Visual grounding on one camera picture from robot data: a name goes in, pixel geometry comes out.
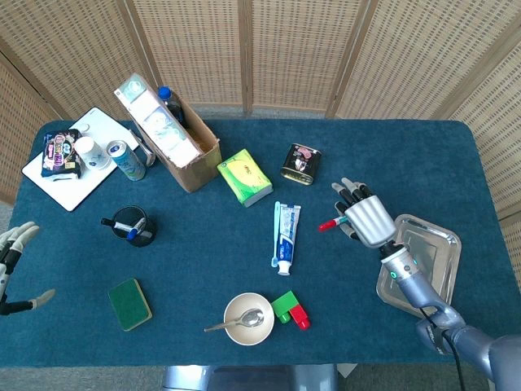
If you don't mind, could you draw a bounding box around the black colourful printed packet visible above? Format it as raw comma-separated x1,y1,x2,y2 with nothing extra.
40,129,85,180

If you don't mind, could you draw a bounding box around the black capped white marker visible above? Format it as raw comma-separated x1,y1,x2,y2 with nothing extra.
100,218,132,234

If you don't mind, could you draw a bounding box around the white flower print paper cup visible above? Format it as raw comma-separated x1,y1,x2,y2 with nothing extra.
74,136,112,171

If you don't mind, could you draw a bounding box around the white flat board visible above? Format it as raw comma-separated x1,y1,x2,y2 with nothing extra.
21,106,142,213

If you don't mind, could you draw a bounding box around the stainless steel spoon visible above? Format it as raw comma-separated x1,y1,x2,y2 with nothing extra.
204,309,265,333

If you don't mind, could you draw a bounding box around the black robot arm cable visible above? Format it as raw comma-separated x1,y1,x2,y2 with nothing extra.
418,305,467,391

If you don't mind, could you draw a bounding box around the woven wooden folding screen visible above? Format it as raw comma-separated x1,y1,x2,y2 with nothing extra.
0,0,521,221

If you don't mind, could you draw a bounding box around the dark bottle with blue cap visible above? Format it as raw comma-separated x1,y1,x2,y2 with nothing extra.
157,86,188,130

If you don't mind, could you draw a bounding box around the brown cardboard box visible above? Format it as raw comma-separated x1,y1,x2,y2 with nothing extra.
132,95,223,194

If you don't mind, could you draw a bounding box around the red capped green marker pen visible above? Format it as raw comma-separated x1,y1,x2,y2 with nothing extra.
317,215,349,233

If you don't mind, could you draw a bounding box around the dark blue table cloth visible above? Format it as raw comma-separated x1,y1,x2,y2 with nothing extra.
2,117,508,370

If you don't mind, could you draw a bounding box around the green yellow tissue pack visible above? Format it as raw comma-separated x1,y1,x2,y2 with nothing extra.
216,148,274,209

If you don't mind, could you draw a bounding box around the light blue toothbrush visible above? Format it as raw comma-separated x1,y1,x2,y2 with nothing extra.
271,201,282,269

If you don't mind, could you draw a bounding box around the green plastic building block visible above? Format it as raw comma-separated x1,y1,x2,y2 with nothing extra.
271,290,300,324

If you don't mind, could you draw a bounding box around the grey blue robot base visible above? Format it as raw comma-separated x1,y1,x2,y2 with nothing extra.
162,364,339,391

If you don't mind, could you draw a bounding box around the black mesh pen holder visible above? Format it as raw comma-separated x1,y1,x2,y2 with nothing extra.
100,205,156,248

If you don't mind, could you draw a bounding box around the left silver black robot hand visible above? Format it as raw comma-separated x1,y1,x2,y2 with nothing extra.
0,222,57,317

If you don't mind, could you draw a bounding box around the white green printed tissue pack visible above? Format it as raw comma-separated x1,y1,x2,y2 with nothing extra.
113,72,204,168

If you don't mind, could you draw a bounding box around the beige bowl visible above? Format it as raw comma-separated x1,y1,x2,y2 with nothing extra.
223,292,275,347

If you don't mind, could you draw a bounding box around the square metal tray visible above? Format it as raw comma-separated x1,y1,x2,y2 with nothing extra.
374,213,462,319

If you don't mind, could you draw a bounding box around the dark tin can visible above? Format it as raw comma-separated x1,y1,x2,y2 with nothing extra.
279,143,323,187

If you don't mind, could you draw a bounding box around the green yellow scrubbing sponge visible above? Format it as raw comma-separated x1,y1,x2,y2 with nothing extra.
107,278,153,332

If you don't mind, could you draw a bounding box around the red plastic building block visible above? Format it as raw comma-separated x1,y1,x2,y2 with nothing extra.
289,304,311,331

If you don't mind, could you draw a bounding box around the white blue toothpaste tube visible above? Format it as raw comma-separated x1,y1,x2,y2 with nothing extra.
276,203,303,277

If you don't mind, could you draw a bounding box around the blue capped white marker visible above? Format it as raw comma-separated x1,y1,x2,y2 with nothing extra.
125,217,147,241

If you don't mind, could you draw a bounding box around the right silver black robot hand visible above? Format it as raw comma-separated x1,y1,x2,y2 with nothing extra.
331,177,398,249

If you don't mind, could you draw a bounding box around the light blue drink can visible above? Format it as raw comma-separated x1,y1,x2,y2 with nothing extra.
106,139,147,182

